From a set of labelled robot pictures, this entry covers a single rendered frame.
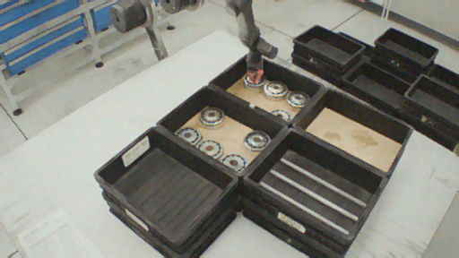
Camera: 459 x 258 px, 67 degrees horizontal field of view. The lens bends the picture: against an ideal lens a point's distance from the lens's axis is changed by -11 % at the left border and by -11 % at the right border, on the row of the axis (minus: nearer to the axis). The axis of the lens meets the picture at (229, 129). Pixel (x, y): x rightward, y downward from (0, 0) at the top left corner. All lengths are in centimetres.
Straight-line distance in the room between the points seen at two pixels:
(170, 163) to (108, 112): 57
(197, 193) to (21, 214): 73
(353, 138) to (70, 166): 118
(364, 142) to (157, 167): 80
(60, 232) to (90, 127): 56
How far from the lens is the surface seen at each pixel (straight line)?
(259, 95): 168
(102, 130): 180
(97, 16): 331
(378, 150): 156
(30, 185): 171
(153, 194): 135
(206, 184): 136
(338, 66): 242
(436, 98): 255
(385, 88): 266
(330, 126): 159
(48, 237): 153
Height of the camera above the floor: 191
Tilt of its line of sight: 45 degrees down
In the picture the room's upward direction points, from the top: straight up
